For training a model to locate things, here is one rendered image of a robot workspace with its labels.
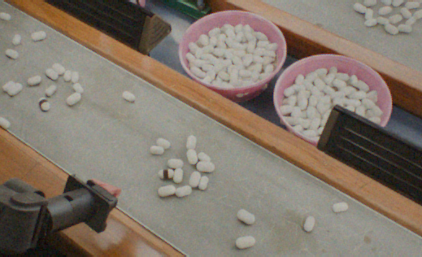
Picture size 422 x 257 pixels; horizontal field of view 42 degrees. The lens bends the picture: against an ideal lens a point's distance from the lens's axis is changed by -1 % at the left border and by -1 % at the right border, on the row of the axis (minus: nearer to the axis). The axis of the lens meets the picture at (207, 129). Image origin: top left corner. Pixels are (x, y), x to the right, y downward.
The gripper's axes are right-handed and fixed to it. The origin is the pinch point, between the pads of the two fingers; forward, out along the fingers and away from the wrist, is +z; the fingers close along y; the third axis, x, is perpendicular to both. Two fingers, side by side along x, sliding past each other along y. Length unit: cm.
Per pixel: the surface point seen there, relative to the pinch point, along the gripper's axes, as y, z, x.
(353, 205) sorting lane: -35.8, 30.3, -10.6
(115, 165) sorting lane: 11.1, 13.9, 3.7
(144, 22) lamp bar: 6.7, 0.3, -31.6
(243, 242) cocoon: -22.8, 13.2, 1.3
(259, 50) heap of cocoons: 4, 49, -27
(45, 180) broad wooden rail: 19.3, 2.7, 9.9
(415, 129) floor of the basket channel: -37, 57, -25
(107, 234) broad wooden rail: -0.2, 1.8, 10.5
